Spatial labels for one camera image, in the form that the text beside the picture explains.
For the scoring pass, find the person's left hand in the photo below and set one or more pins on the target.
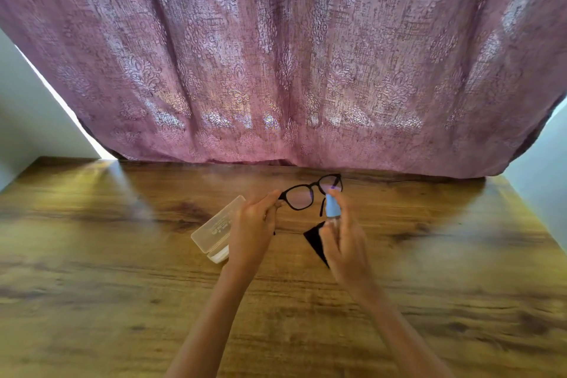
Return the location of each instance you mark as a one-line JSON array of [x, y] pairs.
[[250, 231]]

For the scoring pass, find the person's right hand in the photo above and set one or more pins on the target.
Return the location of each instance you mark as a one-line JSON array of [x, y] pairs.
[[347, 245]]

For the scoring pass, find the person's left thumb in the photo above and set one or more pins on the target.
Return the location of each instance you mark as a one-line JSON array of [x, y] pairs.
[[274, 209]]

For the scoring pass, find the person's right thumb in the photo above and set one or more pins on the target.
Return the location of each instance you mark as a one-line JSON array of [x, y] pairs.
[[328, 238]]

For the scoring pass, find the small blue spray bottle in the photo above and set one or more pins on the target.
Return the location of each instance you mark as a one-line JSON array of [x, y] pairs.
[[332, 206]]

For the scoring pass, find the black framed eyeglasses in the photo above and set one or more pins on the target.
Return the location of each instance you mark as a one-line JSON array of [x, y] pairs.
[[310, 194]]

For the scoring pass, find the person's left forearm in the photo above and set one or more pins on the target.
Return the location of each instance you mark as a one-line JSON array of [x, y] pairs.
[[212, 324]]

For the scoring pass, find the person's right forearm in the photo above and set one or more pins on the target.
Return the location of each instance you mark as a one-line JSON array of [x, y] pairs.
[[398, 338]]

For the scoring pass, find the black cleaning cloth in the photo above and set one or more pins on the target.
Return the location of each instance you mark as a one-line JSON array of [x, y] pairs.
[[316, 240]]

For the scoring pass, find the clear plastic glasses case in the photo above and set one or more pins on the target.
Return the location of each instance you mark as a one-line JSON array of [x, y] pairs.
[[217, 231]]

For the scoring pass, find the purple patterned curtain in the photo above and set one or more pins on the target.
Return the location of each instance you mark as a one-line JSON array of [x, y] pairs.
[[283, 58]]

